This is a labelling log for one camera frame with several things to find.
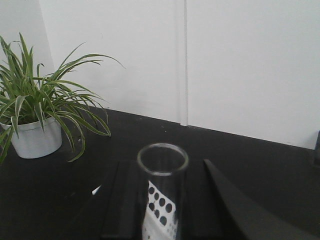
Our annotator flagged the white plant pot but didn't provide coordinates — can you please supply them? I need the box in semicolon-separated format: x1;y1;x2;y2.
9;117;62;159

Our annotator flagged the white test tube rack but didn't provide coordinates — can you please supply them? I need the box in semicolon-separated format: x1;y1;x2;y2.
100;177;181;240

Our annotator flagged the black socket base block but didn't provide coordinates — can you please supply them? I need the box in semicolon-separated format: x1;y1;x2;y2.
309;131;320;168

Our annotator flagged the green spider plant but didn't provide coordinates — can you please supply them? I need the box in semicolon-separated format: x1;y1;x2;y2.
0;38;111;161

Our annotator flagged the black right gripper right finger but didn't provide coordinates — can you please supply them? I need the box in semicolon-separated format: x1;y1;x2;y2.
182;159;317;240

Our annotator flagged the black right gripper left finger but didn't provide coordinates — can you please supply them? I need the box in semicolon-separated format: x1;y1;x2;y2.
100;161;139;238

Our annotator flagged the tall glass test tube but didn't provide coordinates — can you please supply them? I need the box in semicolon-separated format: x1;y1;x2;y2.
137;143;189;240

